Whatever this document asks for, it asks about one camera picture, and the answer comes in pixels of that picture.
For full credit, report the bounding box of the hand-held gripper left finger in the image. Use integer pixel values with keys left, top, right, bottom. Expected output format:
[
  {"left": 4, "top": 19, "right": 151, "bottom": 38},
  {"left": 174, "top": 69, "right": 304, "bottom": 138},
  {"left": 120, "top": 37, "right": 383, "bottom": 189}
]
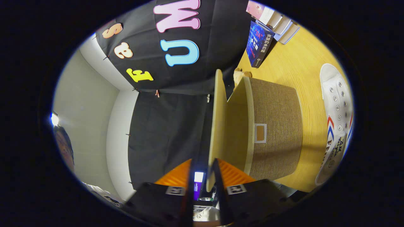
[{"left": 122, "top": 158, "right": 194, "bottom": 227}]

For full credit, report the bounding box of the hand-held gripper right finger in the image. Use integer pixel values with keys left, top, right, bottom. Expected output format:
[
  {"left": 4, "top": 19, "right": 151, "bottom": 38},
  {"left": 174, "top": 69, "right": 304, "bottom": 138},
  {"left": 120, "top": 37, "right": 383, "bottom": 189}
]
[{"left": 211, "top": 158, "right": 299, "bottom": 227}]

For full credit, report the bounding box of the brown fabric storage box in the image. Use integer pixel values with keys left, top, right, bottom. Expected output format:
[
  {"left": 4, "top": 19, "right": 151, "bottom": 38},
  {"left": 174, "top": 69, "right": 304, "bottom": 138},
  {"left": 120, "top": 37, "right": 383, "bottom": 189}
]
[{"left": 206, "top": 69, "right": 303, "bottom": 193}]

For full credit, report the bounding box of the white canvas shoe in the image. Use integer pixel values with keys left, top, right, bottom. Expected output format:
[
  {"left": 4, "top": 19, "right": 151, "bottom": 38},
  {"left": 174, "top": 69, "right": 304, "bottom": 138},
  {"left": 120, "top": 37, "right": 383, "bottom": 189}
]
[{"left": 315, "top": 63, "right": 354, "bottom": 186}]

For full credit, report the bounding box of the lit screen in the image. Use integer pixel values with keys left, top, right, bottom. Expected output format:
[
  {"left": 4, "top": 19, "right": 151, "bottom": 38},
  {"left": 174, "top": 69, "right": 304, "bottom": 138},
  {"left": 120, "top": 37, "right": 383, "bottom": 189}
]
[{"left": 193, "top": 172, "right": 205, "bottom": 201}]

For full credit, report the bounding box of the person's white shirt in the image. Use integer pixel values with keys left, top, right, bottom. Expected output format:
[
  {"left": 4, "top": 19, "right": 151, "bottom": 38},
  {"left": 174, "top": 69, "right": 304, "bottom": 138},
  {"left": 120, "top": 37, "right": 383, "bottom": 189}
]
[{"left": 81, "top": 181, "right": 125, "bottom": 208}]

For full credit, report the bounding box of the brown plush toy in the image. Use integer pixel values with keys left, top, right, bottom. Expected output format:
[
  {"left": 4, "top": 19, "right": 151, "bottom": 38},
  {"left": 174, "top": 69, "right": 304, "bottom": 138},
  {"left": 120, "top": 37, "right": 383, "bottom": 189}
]
[{"left": 233, "top": 68, "right": 253, "bottom": 92}]

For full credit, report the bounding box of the person's head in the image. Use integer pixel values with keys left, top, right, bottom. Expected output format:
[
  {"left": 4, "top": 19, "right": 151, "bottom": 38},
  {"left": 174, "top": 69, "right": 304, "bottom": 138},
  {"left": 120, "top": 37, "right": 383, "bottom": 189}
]
[{"left": 53, "top": 125, "right": 75, "bottom": 173}]

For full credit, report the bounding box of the dark blue book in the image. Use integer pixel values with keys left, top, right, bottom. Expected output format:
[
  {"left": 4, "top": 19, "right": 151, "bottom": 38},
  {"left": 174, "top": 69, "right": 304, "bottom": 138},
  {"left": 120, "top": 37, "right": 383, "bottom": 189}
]
[{"left": 246, "top": 20, "right": 276, "bottom": 68}]

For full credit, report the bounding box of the light blue book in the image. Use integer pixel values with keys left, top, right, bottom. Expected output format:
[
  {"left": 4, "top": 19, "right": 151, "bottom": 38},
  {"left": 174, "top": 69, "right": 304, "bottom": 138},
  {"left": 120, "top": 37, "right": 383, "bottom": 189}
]
[{"left": 278, "top": 21, "right": 301, "bottom": 44}]

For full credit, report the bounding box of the white cover book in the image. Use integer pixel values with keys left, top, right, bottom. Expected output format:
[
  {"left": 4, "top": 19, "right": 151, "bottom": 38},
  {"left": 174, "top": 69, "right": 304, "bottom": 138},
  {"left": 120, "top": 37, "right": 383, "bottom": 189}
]
[{"left": 273, "top": 15, "right": 292, "bottom": 35}]

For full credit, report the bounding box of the pink cover book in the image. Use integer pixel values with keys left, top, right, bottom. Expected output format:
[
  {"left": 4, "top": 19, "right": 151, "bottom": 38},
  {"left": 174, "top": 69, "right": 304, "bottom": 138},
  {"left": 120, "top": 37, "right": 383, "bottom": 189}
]
[{"left": 246, "top": 0, "right": 282, "bottom": 28}]

